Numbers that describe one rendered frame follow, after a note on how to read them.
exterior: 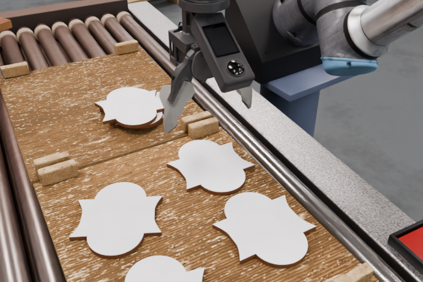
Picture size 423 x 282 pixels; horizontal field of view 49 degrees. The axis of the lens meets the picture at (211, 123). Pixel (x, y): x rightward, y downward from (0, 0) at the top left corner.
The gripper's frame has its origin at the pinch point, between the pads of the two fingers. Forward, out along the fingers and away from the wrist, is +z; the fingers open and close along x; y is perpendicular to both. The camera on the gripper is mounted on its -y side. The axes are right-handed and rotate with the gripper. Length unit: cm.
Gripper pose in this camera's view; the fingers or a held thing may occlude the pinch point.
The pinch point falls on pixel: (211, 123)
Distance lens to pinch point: 73.3
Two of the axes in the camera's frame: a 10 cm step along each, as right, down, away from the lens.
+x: -8.8, 2.7, -4.0
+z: 0.0, 8.4, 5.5
